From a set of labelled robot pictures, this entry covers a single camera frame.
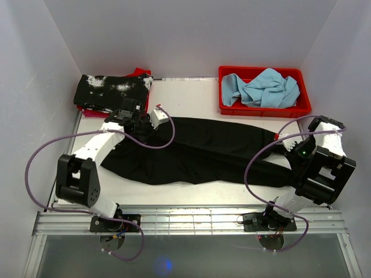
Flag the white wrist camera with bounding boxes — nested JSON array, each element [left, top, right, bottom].
[[149, 105, 169, 129], [275, 133, 301, 151]]

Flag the magenta folded trousers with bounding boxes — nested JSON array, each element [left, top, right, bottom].
[[75, 94, 149, 119]]

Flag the red plastic bin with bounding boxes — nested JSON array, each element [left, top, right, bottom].
[[219, 65, 311, 118]]

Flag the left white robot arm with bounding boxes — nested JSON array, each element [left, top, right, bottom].
[[56, 100, 153, 232]]

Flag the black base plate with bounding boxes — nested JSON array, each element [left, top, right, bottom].
[[89, 214, 141, 233], [242, 213, 297, 232]]

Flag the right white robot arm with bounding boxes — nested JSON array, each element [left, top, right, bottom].
[[261, 115, 356, 230]]

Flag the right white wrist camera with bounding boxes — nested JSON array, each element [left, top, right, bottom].
[[275, 133, 301, 151]]

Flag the aluminium frame rail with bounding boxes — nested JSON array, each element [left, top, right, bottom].
[[23, 109, 363, 278]]

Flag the light blue trousers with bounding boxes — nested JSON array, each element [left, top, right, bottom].
[[221, 68, 300, 109]]

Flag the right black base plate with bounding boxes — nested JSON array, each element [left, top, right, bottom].
[[242, 213, 297, 232]]

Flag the black white patterned folded trousers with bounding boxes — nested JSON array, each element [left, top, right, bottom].
[[73, 73, 153, 113]]

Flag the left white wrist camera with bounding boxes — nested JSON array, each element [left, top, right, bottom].
[[149, 105, 169, 129]]

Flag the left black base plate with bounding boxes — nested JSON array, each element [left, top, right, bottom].
[[89, 214, 141, 233]]

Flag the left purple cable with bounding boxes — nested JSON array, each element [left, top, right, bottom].
[[24, 106, 176, 261]]

